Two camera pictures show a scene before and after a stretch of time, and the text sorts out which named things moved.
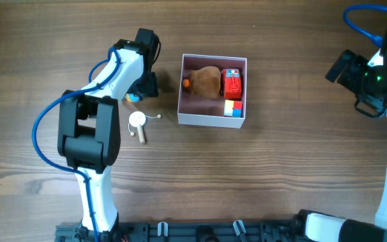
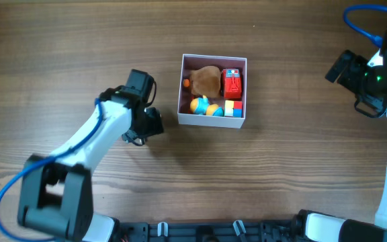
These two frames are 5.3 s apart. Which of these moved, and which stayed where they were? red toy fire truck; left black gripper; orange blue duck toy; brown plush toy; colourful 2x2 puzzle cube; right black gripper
Moved: left black gripper; orange blue duck toy
Stayed: red toy fire truck; right black gripper; colourful 2x2 puzzle cube; brown plush toy
